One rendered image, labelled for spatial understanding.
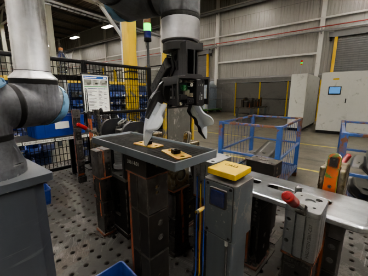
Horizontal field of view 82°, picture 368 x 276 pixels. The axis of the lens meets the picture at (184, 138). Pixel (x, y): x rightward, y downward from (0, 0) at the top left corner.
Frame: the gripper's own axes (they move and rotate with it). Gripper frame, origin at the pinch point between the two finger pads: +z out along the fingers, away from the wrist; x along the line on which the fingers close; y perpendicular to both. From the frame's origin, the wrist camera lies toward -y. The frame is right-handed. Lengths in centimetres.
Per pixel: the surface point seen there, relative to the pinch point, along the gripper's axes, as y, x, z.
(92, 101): -143, 1, -6
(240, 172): 15.6, 4.4, 2.9
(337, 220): 20.3, 32.2, 18.6
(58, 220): -68, -28, 49
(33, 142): -109, -38, 17
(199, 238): -6.3, 11.3, 32.9
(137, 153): -4.9, -7.5, 2.7
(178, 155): 2.1, -0.7, 2.5
